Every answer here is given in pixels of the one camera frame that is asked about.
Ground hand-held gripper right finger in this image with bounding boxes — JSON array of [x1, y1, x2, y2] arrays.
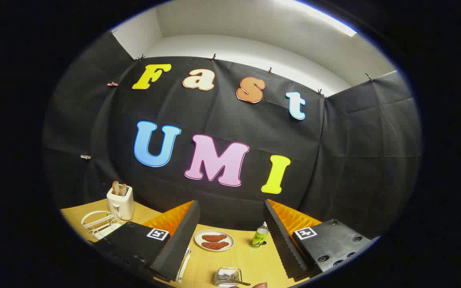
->
[[263, 199, 380, 282]]

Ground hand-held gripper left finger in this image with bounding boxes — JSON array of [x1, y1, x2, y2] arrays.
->
[[90, 200, 200, 282]]

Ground metal wire basket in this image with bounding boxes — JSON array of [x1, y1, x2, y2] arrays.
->
[[214, 267, 242, 287]]

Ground metal spoon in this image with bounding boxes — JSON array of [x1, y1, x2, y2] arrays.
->
[[218, 272, 251, 286]]

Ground white wire dish rack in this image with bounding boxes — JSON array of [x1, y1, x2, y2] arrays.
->
[[81, 210, 192, 284]]

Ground white round plate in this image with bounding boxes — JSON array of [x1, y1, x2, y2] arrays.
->
[[194, 230, 235, 252]]

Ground green label drink bottle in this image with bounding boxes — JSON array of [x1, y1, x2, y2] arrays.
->
[[250, 222, 270, 248]]

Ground white toaster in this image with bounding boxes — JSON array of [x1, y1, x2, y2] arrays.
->
[[107, 185, 134, 220]]

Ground black backdrop cloth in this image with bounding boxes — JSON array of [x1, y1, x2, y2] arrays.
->
[[42, 31, 422, 240]]

